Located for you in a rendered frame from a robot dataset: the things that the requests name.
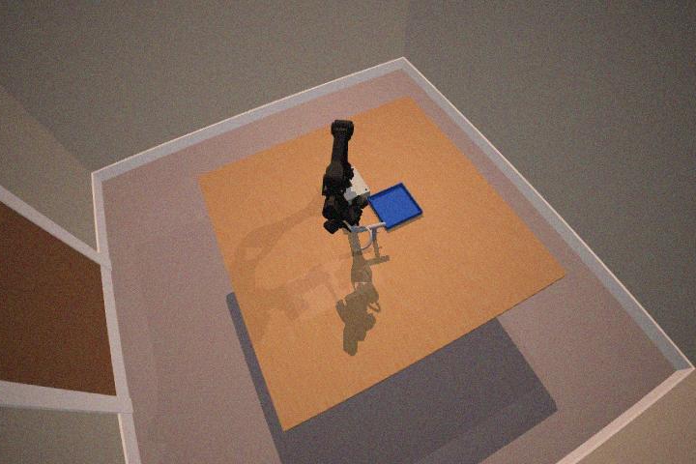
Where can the blue tray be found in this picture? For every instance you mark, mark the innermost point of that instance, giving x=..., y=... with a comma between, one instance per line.
x=394, y=205

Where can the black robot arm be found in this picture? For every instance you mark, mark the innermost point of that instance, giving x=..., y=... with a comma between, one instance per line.
x=338, y=175

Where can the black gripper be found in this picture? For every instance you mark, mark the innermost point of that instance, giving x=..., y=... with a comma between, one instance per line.
x=333, y=225

